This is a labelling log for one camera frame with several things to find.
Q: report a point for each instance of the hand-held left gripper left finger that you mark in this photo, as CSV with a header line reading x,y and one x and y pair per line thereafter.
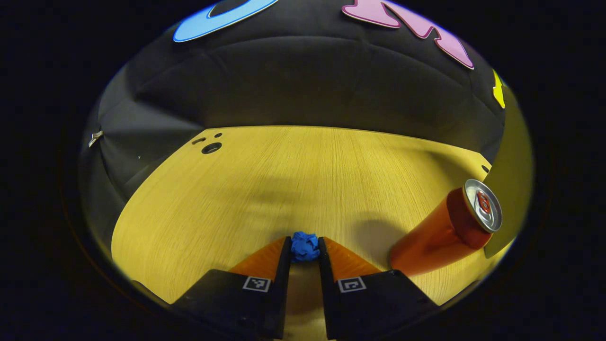
x,y
279,303

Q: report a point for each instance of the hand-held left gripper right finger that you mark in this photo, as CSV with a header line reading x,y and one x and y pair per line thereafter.
x,y
331,303

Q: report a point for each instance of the blue paper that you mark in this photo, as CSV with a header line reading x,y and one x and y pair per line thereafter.
x,y
305,246

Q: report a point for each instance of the orange pop can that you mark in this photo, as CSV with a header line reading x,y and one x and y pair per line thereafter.
x,y
435,237

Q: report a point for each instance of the pale green desktop garbage bin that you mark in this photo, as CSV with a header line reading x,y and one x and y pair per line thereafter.
x,y
513,156

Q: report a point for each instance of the black backdrop cloth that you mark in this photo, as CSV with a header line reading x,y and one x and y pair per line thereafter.
x,y
307,80

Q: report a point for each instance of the small silver cloth clip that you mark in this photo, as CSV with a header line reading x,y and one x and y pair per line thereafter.
x,y
94,138

